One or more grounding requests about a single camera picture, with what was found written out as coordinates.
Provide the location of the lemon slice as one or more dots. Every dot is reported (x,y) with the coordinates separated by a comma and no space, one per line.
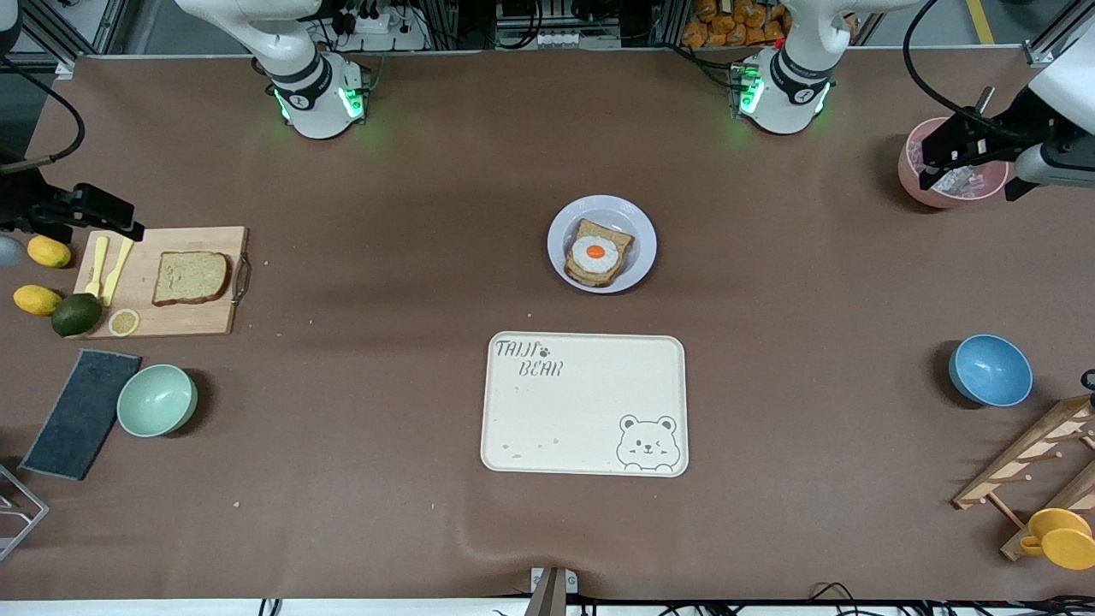
(124,322)

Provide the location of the white round plate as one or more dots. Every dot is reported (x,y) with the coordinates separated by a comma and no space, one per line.
(643,248)

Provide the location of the yellow plastic knife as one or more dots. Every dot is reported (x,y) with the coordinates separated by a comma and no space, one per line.
(115,278)

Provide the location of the cream bear print tray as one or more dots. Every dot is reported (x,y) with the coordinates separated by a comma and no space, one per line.
(582,402)

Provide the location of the pale green bowl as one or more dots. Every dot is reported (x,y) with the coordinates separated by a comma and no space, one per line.
(156,400)

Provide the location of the white power strip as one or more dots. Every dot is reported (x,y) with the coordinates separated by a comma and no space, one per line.
(393,38)

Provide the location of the yellow lemon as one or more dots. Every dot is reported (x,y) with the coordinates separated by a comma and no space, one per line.
(37,300)
(49,251)

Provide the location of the dark green avocado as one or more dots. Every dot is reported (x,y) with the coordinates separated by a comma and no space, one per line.
(77,315)

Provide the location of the aluminium frame post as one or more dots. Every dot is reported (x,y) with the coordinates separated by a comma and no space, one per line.
(1037,56)
(64,67)

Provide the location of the fried egg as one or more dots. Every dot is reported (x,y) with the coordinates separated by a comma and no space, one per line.
(594,254)

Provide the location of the wooden cutting board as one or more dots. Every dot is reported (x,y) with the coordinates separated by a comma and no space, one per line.
(188,239)

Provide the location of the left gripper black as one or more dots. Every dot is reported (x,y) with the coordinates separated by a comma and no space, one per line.
(1003,130)

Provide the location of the metal scoop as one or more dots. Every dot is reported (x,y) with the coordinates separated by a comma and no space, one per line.
(985,98)

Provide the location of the yellow cup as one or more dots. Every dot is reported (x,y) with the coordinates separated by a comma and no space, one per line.
(1065,543)

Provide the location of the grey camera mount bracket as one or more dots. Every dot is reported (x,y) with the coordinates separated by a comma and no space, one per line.
(549,590)

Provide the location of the plain brown bread slice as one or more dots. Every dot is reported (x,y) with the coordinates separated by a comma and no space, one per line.
(190,278)

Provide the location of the wooden peg rack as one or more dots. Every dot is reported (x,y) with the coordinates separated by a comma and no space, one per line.
(1039,445)

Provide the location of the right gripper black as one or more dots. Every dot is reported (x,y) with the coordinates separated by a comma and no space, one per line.
(34,208)

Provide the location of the dark grey cloth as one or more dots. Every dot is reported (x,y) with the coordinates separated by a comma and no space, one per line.
(81,415)

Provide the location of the pink bowl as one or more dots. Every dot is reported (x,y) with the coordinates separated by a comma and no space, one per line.
(908,175)

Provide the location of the orange snack bags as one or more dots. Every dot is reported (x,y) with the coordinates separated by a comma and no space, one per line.
(727,26)

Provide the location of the clear ice cubes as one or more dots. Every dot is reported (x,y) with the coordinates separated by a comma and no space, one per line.
(954,181)

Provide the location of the blue bowl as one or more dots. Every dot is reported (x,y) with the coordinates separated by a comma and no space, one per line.
(991,370)

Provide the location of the yellow plastic fork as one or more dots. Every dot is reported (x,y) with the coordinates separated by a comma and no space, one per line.
(97,274)

